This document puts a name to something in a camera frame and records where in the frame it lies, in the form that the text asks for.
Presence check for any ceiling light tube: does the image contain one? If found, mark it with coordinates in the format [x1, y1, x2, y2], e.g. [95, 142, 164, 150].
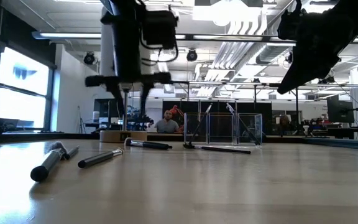
[31, 30, 102, 40]

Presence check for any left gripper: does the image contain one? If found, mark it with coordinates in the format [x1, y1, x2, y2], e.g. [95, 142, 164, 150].
[85, 18, 172, 119]

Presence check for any large window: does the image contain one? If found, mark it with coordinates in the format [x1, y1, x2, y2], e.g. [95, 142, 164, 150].
[0, 46, 55, 131]

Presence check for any silver ventilation duct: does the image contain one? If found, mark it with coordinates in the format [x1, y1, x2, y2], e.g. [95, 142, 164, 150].
[255, 43, 293, 66]

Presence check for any medium black makeup brush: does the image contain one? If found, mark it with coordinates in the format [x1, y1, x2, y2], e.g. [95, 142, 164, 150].
[124, 138, 173, 151]

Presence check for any black computer monitor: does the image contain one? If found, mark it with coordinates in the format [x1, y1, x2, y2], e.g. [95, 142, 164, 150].
[326, 95, 356, 124]

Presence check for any white cylindrical container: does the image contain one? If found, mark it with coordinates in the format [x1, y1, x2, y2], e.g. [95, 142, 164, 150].
[99, 6, 160, 144]

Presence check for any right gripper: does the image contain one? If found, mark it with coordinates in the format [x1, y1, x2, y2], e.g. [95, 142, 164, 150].
[277, 9, 358, 95]

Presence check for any large fluffy makeup brush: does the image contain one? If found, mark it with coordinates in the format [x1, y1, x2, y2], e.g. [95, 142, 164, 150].
[30, 141, 68, 183]

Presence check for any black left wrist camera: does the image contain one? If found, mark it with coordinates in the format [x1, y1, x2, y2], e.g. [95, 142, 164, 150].
[142, 10, 180, 50]

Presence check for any black-bristled makeup brush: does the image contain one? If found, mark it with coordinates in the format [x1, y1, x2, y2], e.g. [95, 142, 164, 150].
[183, 142, 252, 155]

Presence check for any red desk lamp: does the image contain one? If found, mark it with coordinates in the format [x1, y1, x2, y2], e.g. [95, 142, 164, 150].
[169, 105, 185, 133]

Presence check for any open laptop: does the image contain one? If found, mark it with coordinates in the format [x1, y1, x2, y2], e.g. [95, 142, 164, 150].
[0, 117, 21, 130]

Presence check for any clear acrylic organizer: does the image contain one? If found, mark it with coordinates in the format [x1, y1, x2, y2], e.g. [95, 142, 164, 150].
[183, 112, 264, 148]

